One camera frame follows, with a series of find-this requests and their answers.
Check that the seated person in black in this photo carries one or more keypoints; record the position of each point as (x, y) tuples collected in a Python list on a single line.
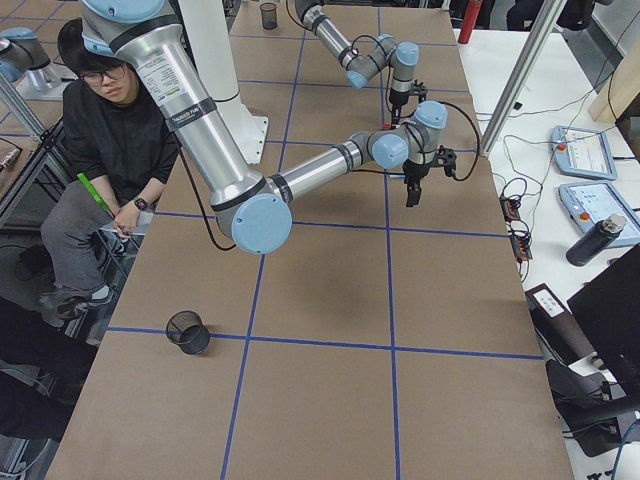
[(117, 137)]

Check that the dark water bottle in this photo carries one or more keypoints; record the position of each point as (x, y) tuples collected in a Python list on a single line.
[(599, 236)]

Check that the far black mesh cup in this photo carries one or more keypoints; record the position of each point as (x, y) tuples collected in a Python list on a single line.
[(269, 19)]

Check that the orange usb hub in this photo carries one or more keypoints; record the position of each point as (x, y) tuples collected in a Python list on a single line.
[(510, 209), (520, 243)]

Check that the teach pendant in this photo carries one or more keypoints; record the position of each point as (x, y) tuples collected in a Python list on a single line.
[(582, 153), (591, 201)]

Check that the black monitor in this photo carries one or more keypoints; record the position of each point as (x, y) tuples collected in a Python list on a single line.
[(607, 311)]

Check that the near black mesh cup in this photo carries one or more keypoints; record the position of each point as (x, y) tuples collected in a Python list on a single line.
[(186, 330)]

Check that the lower teach pendant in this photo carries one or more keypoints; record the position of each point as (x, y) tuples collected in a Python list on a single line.
[(591, 201)]

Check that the black white remote box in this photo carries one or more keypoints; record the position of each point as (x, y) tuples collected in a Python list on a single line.
[(557, 325)]

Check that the green plastic clamp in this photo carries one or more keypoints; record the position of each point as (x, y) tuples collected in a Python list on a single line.
[(96, 196)]

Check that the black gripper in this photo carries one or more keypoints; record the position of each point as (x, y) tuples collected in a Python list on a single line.
[(396, 99), (414, 173)]

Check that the red bottle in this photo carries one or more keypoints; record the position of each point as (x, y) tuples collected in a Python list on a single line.
[(469, 20)]

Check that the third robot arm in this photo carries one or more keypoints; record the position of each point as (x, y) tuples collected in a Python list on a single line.
[(22, 54)]

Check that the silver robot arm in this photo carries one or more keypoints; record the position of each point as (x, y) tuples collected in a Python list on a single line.
[(365, 57), (251, 209)]

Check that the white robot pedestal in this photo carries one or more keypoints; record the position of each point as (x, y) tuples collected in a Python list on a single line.
[(207, 33)]

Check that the upper teach pendant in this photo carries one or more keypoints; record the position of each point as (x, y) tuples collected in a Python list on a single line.
[(582, 153)]

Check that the black mesh cup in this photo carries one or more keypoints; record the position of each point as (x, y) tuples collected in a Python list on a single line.
[(269, 19), (186, 330)]

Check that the aluminium frame post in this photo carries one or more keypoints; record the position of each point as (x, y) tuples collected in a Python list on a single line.
[(542, 27)]

